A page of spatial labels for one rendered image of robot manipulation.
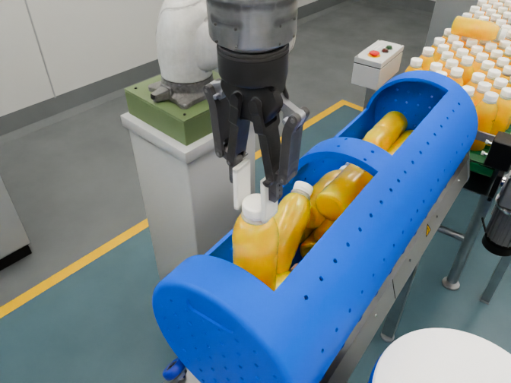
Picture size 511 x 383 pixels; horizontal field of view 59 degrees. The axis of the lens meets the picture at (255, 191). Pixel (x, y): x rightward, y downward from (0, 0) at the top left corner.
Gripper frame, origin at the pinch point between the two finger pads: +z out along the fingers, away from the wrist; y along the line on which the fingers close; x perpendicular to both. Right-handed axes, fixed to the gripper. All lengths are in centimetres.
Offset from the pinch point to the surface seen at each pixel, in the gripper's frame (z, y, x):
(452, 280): 131, 19, 127
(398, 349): 30.9, 21.5, 10.2
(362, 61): 27, -31, 103
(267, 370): 19.1, 9.7, -10.9
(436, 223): 49, 13, 65
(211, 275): 11.0, -2.1, -7.7
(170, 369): 36.0, -9.3, -13.2
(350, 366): 49, 14, 13
